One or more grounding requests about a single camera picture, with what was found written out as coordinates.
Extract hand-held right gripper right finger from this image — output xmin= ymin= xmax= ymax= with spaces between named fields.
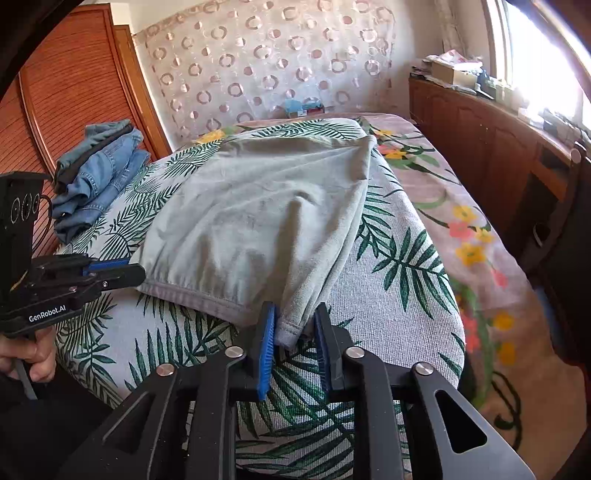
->
xmin=314 ymin=305 xmax=537 ymax=480

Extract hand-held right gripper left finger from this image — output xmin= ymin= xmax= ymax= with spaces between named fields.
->
xmin=58 ymin=301 xmax=279 ymax=480

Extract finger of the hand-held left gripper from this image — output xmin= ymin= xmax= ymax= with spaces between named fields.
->
xmin=89 ymin=264 xmax=147 ymax=291
xmin=85 ymin=257 xmax=133 ymax=274

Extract grey pants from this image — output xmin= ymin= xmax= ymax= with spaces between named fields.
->
xmin=136 ymin=134 xmax=377 ymax=348

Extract black folded pants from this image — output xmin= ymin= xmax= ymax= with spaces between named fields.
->
xmin=53 ymin=127 xmax=134 ymax=193

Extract person's left hand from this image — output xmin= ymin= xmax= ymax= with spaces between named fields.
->
xmin=0 ymin=330 xmax=58 ymax=384

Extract leaf print blanket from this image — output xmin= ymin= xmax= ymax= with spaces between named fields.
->
xmin=53 ymin=117 xmax=466 ymax=480

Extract light blue folded jeans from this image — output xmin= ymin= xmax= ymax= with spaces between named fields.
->
xmin=55 ymin=120 xmax=132 ymax=172

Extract wooden wardrobe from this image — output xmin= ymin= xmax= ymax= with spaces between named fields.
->
xmin=0 ymin=4 xmax=174 ymax=259

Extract person's dark clothing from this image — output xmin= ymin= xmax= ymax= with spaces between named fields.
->
xmin=0 ymin=364 xmax=121 ymax=480

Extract floral bed sheet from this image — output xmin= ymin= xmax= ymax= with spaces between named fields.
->
xmin=194 ymin=112 xmax=536 ymax=444

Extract box with blue packets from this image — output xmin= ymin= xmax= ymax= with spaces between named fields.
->
xmin=283 ymin=98 xmax=325 ymax=117

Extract circle pattern curtain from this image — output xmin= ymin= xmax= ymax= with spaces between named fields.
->
xmin=131 ymin=0 xmax=398 ymax=140

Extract dark chair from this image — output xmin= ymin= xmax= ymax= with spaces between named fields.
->
xmin=522 ymin=141 xmax=591 ymax=370

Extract wooden cabinet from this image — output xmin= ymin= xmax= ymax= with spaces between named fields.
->
xmin=409 ymin=76 xmax=591 ymax=278

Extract cardboard box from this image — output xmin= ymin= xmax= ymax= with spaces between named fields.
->
xmin=431 ymin=60 xmax=477 ymax=87

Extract beige window curtain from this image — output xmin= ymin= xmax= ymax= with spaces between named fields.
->
xmin=436 ymin=0 xmax=490 ymax=57

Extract window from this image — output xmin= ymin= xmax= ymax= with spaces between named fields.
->
xmin=482 ymin=0 xmax=591 ymax=136

